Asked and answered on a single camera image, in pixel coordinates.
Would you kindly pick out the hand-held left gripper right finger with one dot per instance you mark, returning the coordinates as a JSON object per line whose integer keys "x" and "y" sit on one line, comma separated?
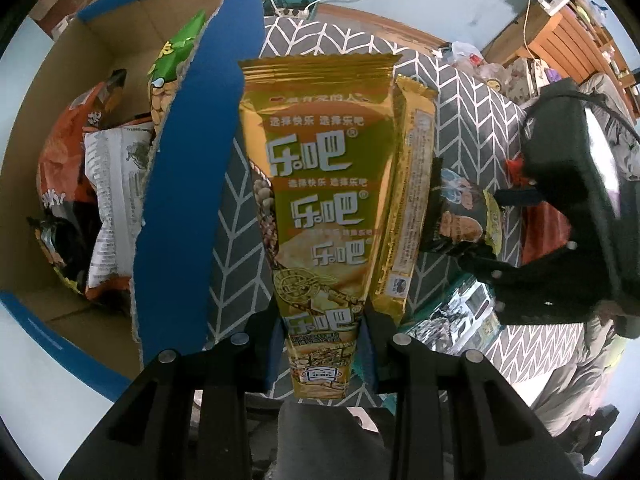
{"x": 370, "y": 355}

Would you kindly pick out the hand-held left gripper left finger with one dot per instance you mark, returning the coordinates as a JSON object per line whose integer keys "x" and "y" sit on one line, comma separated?
{"x": 250, "y": 360}

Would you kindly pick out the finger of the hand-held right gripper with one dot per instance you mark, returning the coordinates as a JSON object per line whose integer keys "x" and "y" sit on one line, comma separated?
{"x": 515, "y": 197}
{"x": 500, "y": 280}

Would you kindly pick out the black yellow snack bag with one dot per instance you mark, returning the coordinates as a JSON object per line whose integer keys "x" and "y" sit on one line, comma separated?
{"x": 460, "y": 215}

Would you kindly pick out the long yellow snack packet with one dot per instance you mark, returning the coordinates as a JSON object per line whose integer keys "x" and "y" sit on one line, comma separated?
{"x": 320, "y": 185}

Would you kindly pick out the blue-edged cardboard box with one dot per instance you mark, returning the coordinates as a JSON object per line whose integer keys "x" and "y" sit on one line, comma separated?
{"x": 195, "y": 160}

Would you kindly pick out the small orange white snack bag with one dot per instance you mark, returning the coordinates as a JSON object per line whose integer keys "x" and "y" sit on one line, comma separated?
{"x": 115, "y": 200}

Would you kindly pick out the green orange snack bag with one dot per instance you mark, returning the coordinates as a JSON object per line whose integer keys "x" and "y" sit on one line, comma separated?
{"x": 172, "y": 70}

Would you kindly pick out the red translucent snack bag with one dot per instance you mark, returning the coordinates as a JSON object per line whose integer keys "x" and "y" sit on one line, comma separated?
{"x": 542, "y": 225}

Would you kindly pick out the small teal snack packet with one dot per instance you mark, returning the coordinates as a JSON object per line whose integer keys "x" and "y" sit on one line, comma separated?
{"x": 450, "y": 320}

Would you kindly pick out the person's grey trousers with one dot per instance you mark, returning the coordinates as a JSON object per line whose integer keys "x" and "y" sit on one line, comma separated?
{"x": 320, "y": 440}

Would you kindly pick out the purple item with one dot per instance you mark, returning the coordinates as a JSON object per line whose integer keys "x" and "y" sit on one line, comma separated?
{"x": 555, "y": 76}

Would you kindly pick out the long gold snack packet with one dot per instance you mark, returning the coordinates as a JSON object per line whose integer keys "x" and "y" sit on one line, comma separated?
{"x": 407, "y": 185}

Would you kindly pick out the grey duvet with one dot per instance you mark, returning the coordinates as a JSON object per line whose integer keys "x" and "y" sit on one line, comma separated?
{"x": 575, "y": 380}

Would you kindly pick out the wooden headboard shelf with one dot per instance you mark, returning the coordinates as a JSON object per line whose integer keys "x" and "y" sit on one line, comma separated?
{"x": 570, "y": 40}

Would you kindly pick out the clear plastic bag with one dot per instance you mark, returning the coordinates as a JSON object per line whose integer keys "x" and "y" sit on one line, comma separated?
{"x": 462, "y": 52}

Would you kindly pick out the white headboard power strip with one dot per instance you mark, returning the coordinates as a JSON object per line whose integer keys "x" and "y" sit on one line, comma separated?
{"x": 554, "y": 1}

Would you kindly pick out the white floor power strip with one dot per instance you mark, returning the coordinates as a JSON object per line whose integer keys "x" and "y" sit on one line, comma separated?
{"x": 292, "y": 11}

